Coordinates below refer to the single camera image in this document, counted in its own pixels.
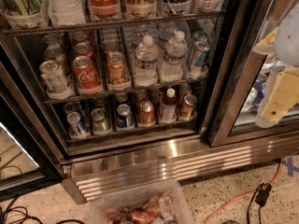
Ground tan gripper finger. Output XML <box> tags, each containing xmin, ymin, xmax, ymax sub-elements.
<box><xmin>255</xmin><ymin>66</ymin><xmax>299</xmax><ymax>128</ymax></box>
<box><xmin>253</xmin><ymin>27</ymin><xmax>278</xmax><ymax>55</ymax></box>

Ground red coke can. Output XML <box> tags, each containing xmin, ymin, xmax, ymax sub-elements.
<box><xmin>72</xmin><ymin>32</ymin><xmax>90</xmax><ymax>46</ymax></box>
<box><xmin>74</xmin><ymin>43</ymin><xmax>93</xmax><ymax>59</ymax></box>
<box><xmin>72</xmin><ymin>56</ymin><xmax>101</xmax><ymax>95</ymax></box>

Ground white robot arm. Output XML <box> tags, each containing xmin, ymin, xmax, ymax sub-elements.
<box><xmin>255</xmin><ymin>3</ymin><xmax>299</xmax><ymax>128</ymax></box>

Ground right glass fridge door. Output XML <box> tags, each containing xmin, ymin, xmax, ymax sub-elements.
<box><xmin>208</xmin><ymin>0</ymin><xmax>299</xmax><ymax>147</ymax></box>

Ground glass fridge door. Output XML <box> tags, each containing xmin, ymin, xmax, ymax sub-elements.
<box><xmin>208</xmin><ymin>0</ymin><xmax>299</xmax><ymax>147</ymax></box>
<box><xmin>0</xmin><ymin>64</ymin><xmax>63</xmax><ymax>202</ymax></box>

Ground rear slim blue can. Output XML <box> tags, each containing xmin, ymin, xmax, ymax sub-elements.
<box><xmin>192</xmin><ymin>31</ymin><xmax>208</xmax><ymax>42</ymax></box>

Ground slim blue can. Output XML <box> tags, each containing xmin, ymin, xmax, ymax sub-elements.
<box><xmin>189</xmin><ymin>41</ymin><xmax>210</xmax><ymax>78</ymax></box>
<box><xmin>192</xmin><ymin>31</ymin><xmax>208</xmax><ymax>42</ymax></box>

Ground front slim blue can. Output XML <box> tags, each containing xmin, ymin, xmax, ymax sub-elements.
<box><xmin>189</xmin><ymin>41</ymin><xmax>210</xmax><ymax>78</ymax></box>

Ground steel fridge base grille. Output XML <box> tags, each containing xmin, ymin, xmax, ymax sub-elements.
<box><xmin>62</xmin><ymin>131</ymin><xmax>299</xmax><ymax>204</ymax></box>

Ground bottom brown can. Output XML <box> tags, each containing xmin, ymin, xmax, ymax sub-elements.
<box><xmin>179</xmin><ymin>94</ymin><xmax>197</xmax><ymax>118</ymax></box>

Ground bottom red can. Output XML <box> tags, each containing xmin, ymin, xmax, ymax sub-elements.
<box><xmin>139</xmin><ymin>101</ymin><xmax>155</xmax><ymax>124</ymax></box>

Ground front orange soda can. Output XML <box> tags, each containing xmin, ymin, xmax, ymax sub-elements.
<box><xmin>107</xmin><ymin>52</ymin><xmax>131</xmax><ymax>91</ymax></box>

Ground orange soda can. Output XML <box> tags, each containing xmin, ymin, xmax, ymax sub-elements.
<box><xmin>103</xmin><ymin>41</ymin><xmax>122</xmax><ymax>57</ymax></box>
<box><xmin>107</xmin><ymin>52</ymin><xmax>131</xmax><ymax>91</ymax></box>

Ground rear orange soda can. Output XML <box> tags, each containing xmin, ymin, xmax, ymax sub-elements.
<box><xmin>103</xmin><ymin>41</ymin><xmax>122</xmax><ymax>57</ymax></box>

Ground top shelf coke bottle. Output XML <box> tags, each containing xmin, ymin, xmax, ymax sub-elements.
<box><xmin>89</xmin><ymin>0</ymin><xmax>119</xmax><ymax>18</ymax></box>

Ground bottom green silver can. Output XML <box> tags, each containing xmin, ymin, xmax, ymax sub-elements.
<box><xmin>91</xmin><ymin>108</ymin><xmax>111</xmax><ymax>135</ymax></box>

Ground red can in bin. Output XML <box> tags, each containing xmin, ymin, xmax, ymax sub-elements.
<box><xmin>131</xmin><ymin>209</ymin><xmax>155</xmax><ymax>224</ymax></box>

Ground top shelf white bottle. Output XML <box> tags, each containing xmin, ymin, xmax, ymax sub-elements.
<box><xmin>48</xmin><ymin>0</ymin><xmax>86</xmax><ymax>26</ymax></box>

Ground bottom left blue can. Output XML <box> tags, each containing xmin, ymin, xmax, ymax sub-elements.
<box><xmin>66</xmin><ymin>111</ymin><xmax>88</xmax><ymax>136</ymax></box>

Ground silver soda can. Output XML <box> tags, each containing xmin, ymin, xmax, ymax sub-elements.
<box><xmin>43</xmin><ymin>34</ymin><xmax>64</xmax><ymax>49</ymax></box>
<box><xmin>45</xmin><ymin>48</ymin><xmax>69</xmax><ymax>73</ymax></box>
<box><xmin>39</xmin><ymin>60</ymin><xmax>74</xmax><ymax>100</ymax></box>

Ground front silver soda can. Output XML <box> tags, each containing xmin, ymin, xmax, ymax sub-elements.
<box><xmin>39</xmin><ymin>60</ymin><xmax>74</xmax><ymax>100</ymax></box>

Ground rear silver soda can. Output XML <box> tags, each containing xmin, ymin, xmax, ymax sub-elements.
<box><xmin>43</xmin><ymin>34</ymin><xmax>64</xmax><ymax>49</ymax></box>

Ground top shelf green cans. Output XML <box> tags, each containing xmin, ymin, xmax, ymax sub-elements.
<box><xmin>2</xmin><ymin>0</ymin><xmax>49</xmax><ymax>30</ymax></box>

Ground left glass fridge door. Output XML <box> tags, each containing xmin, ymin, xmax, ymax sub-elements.
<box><xmin>0</xmin><ymin>64</ymin><xmax>63</xmax><ymax>202</ymax></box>

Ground front right water bottle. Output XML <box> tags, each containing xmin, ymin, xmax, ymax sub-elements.
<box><xmin>160</xmin><ymin>31</ymin><xmax>188</xmax><ymax>82</ymax></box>

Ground water bottle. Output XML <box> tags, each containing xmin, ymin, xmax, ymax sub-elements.
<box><xmin>135</xmin><ymin>35</ymin><xmax>158</xmax><ymax>87</ymax></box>
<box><xmin>158</xmin><ymin>21</ymin><xmax>178</xmax><ymax>49</ymax></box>
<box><xmin>132</xmin><ymin>24</ymin><xmax>148</xmax><ymax>48</ymax></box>
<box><xmin>160</xmin><ymin>31</ymin><xmax>188</xmax><ymax>82</ymax></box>

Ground black power adapter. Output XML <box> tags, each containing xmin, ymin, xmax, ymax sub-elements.
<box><xmin>255</xmin><ymin>183</ymin><xmax>272</xmax><ymax>207</ymax></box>

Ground rear right water bottle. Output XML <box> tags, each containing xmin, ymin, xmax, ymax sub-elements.
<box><xmin>158</xmin><ymin>21</ymin><xmax>178</xmax><ymax>49</ymax></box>

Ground bottom small bottle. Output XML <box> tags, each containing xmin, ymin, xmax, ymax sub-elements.
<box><xmin>159</xmin><ymin>88</ymin><xmax>177</xmax><ymax>123</ymax></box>

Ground front left water bottle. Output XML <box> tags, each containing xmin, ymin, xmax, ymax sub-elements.
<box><xmin>135</xmin><ymin>35</ymin><xmax>158</xmax><ymax>87</ymax></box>

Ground rear left water bottle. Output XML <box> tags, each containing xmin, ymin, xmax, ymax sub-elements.
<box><xmin>132</xmin><ymin>24</ymin><xmax>148</xmax><ymax>48</ymax></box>

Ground crushed bottle in bin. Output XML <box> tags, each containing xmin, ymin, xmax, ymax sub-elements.
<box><xmin>159</xmin><ymin>197</ymin><xmax>178</xmax><ymax>224</ymax></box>

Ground clear plastic bin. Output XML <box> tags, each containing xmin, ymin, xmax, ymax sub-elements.
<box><xmin>89</xmin><ymin>180</ymin><xmax>194</xmax><ymax>224</ymax></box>

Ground top wire shelf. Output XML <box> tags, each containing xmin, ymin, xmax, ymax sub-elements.
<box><xmin>2</xmin><ymin>10</ymin><xmax>225</xmax><ymax>36</ymax></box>

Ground wire shelf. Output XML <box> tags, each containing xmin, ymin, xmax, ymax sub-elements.
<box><xmin>2</xmin><ymin>10</ymin><xmax>225</xmax><ymax>36</ymax></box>
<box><xmin>44</xmin><ymin>74</ymin><xmax>207</xmax><ymax>105</ymax></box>

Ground orange extension cord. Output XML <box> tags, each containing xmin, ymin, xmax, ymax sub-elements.
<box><xmin>203</xmin><ymin>159</ymin><xmax>283</xmax><ymax>224</ymax></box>

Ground middle wire shelf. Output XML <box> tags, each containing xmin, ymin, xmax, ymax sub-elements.
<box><xmin>44</xmin><ymin>74</ymin><xmax>207</xmax><ymax>105</ymax></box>

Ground black floor cables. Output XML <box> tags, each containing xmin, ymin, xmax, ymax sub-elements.
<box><xmin>0</xmin><ymin>196</ymin><xmax>85</xmax><ymax>224</ymax></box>

